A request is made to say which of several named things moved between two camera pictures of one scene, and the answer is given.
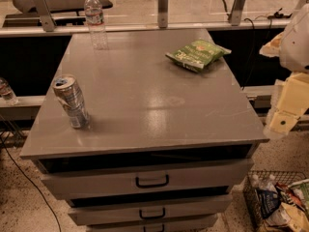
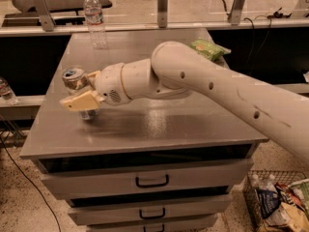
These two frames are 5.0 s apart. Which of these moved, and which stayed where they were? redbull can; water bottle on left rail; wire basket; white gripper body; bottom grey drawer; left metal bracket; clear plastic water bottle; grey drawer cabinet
Moved: white gripper body; redbull can
Stayed: grey drawer cabinet; wire basket; left metal bracket; clear plastic water bottle; bottom grey drawer; water bottle on left rail
